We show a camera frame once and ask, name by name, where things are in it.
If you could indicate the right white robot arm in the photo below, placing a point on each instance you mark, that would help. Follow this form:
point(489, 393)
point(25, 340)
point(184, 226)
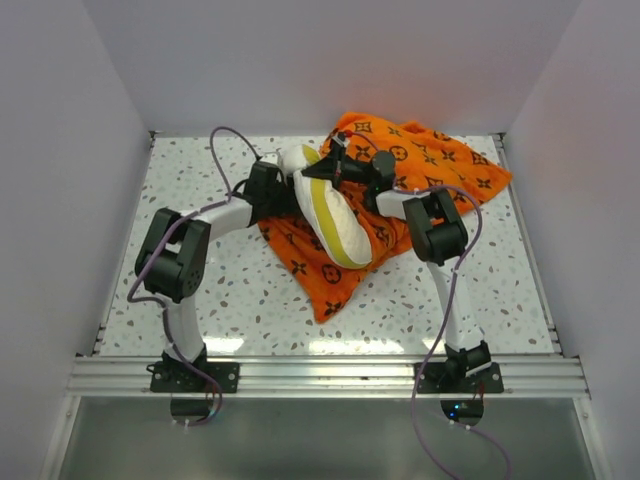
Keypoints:
point(437, 232)

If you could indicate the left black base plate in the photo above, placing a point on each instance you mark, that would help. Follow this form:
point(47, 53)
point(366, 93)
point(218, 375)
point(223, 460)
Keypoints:
point(175, 377)

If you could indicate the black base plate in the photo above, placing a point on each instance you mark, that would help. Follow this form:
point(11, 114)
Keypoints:
point(175, 377)
point(435, 379)

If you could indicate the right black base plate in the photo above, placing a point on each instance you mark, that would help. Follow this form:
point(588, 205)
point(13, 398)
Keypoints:
point(435, 379)

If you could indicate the orange patterned pillowcase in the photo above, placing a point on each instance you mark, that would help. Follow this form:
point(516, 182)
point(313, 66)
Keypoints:
point(427, 159)

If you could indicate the aluminium mounting rail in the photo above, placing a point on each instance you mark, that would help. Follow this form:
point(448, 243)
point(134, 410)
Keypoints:
point(388, 377)

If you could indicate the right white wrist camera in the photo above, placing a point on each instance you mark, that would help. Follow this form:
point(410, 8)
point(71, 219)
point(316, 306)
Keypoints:
point(340, 140)

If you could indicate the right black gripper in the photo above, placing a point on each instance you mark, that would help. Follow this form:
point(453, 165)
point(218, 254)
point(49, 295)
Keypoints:
point(327, 169)

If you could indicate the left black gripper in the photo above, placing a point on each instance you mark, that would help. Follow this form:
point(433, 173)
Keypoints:
point(287, 204)

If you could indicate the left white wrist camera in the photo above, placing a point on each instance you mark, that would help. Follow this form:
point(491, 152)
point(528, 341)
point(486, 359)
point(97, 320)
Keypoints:
point(272, 157)

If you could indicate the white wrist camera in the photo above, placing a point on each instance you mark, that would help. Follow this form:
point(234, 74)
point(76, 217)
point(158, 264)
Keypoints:
point(272, 157)
point(340, 140)

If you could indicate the cream pillow yellow edge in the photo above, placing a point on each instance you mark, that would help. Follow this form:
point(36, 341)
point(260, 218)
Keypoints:
point(344, 239)

